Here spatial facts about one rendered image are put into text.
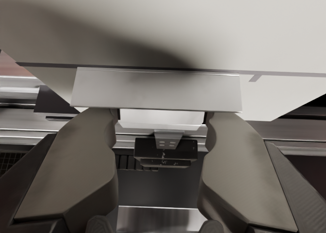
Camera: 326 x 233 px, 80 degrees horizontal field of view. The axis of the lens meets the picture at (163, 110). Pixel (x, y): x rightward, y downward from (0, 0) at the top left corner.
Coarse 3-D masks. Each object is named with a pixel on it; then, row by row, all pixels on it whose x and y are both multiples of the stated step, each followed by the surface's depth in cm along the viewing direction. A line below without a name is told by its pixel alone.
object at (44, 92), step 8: (40, 88) 20; (48, 88) 20; (40, 96) 19; (48, 96) 19; (56, 96) 20; (40, 104) 19; (48, 104) 19; (56, 104) 19; (64, 104) 19; (40, 112) 19; (48, 112) 19; (56, 112) 19; (64, 112) 19; (72, 112) 19; (80, 112) 19; (56, 120) 21; (64, 120) 21
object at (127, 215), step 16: (128, 208) 18; (144, 208) 18; (160, 208) 18; (176, 208) 18; (192, 208) 18; (128, 224) 17; (144, 224) 17; (160, 224) 17; (176, 224) 17; (192, 224) 17
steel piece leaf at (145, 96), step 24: (96, 72) 10; (120, 72) 10; (144, 72) 10; (168, 72) 10; (192, 72) 10; (216, 72) 10; (72, 96) 10; (96, 96) 10; (120, 96) 10; (144, 96) 10; (168, 96) 10; (192, 96) 10; (216, 96) 10; (240, 96) 10; (120, 120) 20; (144, 120) 19; (168, 120) 19; (192, 120) 19
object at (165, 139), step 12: (156, 132) 23; (168, 132) 23; (180, 132) 22; (144, 144) 37; (156, 144) 32; (168, 144) 31; (180, 144) 37; (192, 144) 37; (144, 156) 36; (156, 156) 36; (168, 156) 36; (180, 156) 36; (192, 156) 36
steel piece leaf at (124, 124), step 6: (126, 126) 22; (132, 126) 22; (138, 126) 22; (144, 126) 22; (150, 126) 21; (156, 126) 21; (162, 126) 21; (168, 126) 21; (174, 126) 21; (180, 126) 21; (186, 126) 21; (192, 126) 21; (198, 126) 21
